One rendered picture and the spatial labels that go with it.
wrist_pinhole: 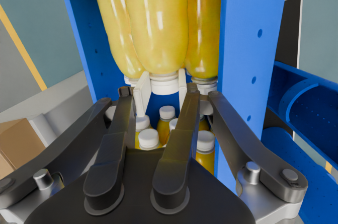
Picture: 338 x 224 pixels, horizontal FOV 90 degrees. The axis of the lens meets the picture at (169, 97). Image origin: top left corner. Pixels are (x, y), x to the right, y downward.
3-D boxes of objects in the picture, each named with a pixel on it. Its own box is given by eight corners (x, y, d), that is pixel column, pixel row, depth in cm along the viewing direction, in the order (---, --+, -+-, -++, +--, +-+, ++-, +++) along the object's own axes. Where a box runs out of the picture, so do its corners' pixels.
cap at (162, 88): (149, 85, 21) (151, 98, 22) (180, 83, 21) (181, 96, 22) (151, 77, 25) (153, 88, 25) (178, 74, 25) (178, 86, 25)
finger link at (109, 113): (132, 120, 15) (100, 122, 15) (141, 97, 20) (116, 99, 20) (130, 105, 15) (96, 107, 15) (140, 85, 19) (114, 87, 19)
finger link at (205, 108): (187, 102, 14) (223, 100, 14) (185, 82, 19) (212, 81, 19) (187, 117, 15) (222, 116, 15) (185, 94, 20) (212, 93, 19)
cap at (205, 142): (199, 152, 29) (199, 144, 28) (189, 139, 33) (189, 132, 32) (219, 146, 30) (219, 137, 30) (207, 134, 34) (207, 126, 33)
